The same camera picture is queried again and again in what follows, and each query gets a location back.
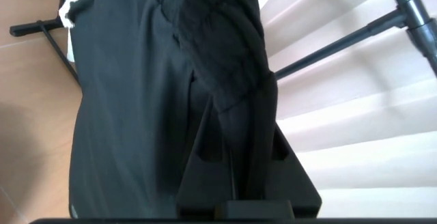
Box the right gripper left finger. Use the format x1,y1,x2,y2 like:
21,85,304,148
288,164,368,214
175,96,238,218

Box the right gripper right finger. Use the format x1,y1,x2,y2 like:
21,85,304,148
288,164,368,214
264,124,323,218

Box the black shorts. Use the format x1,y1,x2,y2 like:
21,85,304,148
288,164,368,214
58,0,279,220

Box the black clothes rack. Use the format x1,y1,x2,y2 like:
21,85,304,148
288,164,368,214
9,0,437,85

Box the beige curtain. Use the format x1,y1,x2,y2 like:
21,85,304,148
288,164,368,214
259,0,437,218

